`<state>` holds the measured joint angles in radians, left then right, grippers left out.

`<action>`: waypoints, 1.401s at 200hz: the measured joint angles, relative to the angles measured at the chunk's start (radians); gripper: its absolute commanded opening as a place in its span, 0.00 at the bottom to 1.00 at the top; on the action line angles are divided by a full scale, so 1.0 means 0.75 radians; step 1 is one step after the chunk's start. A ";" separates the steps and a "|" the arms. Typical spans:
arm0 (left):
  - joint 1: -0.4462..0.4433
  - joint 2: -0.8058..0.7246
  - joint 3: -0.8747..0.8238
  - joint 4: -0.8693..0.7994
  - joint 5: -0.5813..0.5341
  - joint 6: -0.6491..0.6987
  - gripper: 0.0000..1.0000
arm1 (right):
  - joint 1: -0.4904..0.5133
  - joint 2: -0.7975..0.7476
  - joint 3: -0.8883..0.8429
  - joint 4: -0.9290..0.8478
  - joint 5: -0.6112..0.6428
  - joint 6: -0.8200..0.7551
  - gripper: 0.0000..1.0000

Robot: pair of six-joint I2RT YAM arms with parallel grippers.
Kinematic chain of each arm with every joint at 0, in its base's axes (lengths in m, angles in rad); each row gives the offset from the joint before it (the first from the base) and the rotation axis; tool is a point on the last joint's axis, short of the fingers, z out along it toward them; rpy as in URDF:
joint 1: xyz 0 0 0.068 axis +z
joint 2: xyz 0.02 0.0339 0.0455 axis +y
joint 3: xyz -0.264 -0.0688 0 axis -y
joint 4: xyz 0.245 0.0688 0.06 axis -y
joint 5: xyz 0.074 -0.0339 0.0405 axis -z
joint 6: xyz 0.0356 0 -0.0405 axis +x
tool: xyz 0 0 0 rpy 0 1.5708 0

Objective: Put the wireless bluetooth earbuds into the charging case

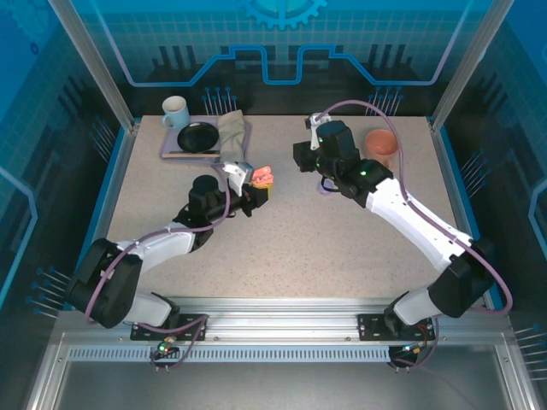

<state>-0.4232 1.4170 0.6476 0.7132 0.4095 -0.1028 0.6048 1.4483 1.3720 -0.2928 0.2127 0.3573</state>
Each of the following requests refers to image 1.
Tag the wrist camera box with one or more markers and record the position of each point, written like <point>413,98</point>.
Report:
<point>238,175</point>
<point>316,124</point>

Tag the aluminium mounting rail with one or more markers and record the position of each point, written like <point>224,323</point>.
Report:
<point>278,320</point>

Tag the black plate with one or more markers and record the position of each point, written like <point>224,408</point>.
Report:
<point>198,137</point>

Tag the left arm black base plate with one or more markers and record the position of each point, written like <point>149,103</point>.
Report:
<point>192,329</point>

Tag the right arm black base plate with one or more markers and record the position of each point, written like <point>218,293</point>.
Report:
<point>372,326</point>

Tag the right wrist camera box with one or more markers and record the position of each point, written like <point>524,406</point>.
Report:
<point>316,124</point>

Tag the grey metal bottom tray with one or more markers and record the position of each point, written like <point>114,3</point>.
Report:
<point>282,386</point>

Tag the right aluminium frame post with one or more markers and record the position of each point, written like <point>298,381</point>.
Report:
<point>470,64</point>

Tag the aluminium frame post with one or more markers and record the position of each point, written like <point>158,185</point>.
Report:
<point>470,64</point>
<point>92,64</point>

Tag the aluminium side rail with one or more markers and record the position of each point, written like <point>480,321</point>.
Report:
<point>440,145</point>
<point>127,145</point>

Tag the light blue mug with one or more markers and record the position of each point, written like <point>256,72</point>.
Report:
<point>181,115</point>

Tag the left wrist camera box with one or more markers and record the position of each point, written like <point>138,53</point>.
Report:
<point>238,175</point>

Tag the left aluminium side rail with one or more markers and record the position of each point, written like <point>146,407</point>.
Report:
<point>127,145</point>

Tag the right aluminium side rail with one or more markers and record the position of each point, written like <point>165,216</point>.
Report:
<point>440,145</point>

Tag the wooden stick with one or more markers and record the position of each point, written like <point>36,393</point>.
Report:
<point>192,156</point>

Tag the left aluminium frame post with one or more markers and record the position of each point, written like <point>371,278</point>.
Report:
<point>92,64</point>

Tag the pink earbud charging case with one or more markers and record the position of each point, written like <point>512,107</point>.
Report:
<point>262,174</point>

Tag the beige folded cloth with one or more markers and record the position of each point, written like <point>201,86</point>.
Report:
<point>233,136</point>

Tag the lavender tray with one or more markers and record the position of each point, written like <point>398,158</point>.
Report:
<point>171,141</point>

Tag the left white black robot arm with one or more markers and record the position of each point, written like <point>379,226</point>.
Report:
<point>162,245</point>

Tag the orange cup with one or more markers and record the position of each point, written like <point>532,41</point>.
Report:
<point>382,145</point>

